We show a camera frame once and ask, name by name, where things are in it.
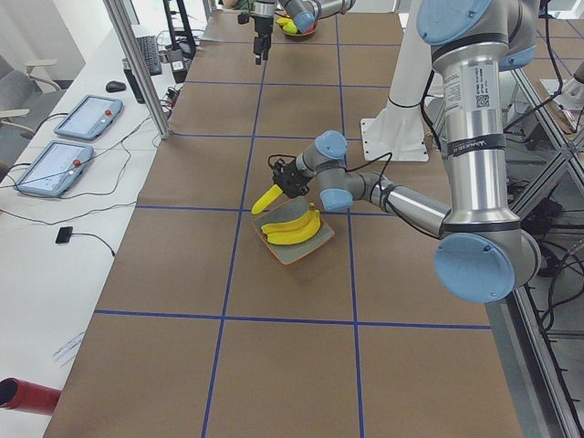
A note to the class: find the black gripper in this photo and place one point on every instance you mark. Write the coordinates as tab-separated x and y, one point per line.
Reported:
262	26
295	180

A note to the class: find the yellow banana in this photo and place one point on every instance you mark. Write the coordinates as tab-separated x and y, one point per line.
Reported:
296	236
288	217
283	21
266	199

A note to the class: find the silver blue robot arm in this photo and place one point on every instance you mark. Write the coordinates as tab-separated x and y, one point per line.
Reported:
483	252
304	14

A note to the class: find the woven wicker fruit basket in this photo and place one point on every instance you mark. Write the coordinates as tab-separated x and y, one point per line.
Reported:
297	35

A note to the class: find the green apple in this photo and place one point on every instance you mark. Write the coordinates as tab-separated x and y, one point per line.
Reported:
290	28

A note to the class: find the black keyboard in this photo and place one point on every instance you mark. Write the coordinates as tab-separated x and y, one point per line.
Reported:
149	49

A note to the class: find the black computer mouse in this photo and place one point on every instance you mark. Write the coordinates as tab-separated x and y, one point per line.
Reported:
115	86

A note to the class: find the blue teach pendant far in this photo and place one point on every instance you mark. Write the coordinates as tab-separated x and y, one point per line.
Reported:
90	118

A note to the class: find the blue teach pendant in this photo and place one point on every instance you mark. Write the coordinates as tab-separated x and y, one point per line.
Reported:
90	118
55	169

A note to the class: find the blue teach pendant near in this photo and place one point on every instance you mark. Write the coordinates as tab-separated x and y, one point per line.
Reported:
55	169

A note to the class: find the black small puck device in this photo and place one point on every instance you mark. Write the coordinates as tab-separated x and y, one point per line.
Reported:
63	235

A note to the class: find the red cylinder tube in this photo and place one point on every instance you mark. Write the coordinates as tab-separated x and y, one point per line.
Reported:
28	397

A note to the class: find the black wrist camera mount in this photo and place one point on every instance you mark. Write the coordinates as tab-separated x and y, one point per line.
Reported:
278	162
244	18

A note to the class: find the aluminium frame post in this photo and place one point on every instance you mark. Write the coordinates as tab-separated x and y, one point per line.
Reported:
120	20

